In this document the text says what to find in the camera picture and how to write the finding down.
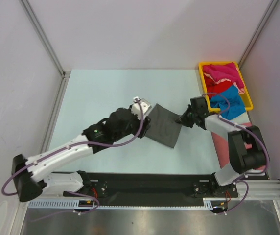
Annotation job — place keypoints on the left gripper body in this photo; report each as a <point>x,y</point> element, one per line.
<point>134,124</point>

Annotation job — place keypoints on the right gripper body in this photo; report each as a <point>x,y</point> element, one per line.
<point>189,115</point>

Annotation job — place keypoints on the dark grey t-shirt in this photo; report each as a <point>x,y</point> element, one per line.
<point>163,126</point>

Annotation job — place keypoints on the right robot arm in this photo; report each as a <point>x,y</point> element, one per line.
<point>247,152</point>

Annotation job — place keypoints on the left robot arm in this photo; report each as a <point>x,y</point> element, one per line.
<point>34,175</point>

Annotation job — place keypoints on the blue t-shirt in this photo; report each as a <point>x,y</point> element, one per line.
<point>229,102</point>

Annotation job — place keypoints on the folded dusty red t-shirt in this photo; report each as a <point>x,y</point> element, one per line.
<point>222,149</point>

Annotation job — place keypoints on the magenta pink t-shirt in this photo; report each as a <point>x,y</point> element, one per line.
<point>227,72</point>

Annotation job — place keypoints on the yellow plastic bin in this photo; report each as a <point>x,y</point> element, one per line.
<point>245,97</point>

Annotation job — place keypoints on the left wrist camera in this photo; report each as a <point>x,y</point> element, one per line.
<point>141,108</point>

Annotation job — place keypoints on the white slotted cable duct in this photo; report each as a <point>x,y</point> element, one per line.
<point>119,203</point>

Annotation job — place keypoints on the right aluminium frame post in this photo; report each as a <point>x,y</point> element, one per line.
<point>258,31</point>

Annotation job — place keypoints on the aluminium frame post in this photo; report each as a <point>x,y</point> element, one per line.
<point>258,31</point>
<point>30,13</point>

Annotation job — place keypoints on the left aluminium frame post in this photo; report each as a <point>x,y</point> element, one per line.
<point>30,13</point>

